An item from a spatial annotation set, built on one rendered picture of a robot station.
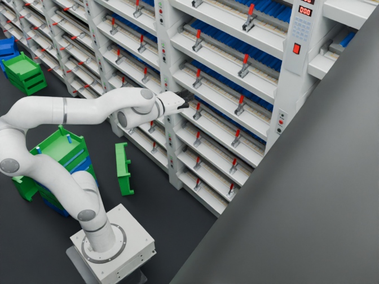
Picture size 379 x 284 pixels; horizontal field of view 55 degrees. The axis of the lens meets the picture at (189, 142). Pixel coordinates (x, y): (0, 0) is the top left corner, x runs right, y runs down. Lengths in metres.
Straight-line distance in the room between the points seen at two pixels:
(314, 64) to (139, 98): 0.58
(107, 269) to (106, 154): 1.18
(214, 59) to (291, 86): 0.40
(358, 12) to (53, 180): 1.13
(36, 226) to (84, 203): 1.07
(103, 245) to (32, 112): 0.79
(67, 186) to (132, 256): 0.52
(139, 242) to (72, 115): 0.81
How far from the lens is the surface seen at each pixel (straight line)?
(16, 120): 1.28
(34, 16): 3.52
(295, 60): 1.27
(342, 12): 1.14
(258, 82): 1.46
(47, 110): 1.26
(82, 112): 1.27
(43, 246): 2.45
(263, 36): 1.35
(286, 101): 1.37
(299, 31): 1.22
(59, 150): 2.33
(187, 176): 2.37
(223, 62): 1.56
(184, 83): 1.79
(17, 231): 2.57
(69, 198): 1.50
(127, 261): 1.81
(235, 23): 1.42
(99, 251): 1.84
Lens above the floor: 1.99
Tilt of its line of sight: 45 degrees down
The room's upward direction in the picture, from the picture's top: 1 degrees counter-clockwise
